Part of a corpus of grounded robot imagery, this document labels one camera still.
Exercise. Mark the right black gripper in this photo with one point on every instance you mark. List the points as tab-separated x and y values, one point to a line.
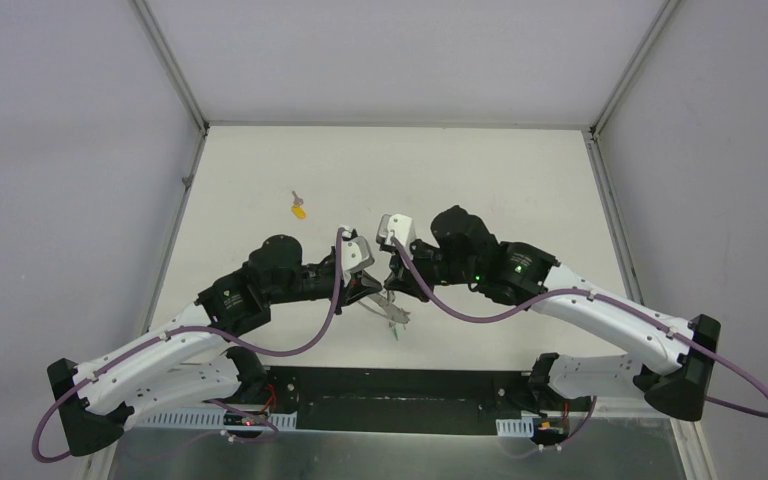
403	279

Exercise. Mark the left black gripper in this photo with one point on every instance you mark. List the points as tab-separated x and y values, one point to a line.
351	283

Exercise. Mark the perforated metal ring plate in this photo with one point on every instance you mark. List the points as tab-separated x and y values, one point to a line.
384	306

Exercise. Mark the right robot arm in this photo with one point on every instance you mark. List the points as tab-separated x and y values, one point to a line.
665	360

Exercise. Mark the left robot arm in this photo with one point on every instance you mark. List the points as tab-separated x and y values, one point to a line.
200	355

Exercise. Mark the key with yellow tag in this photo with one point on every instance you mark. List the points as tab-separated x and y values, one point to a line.
297	207

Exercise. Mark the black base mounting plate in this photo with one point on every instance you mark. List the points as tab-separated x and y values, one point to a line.
437	402

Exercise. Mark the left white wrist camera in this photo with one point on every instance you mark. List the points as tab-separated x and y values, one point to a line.
355	253

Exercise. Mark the white slotted cable duct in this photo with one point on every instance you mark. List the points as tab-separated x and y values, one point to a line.
201	418

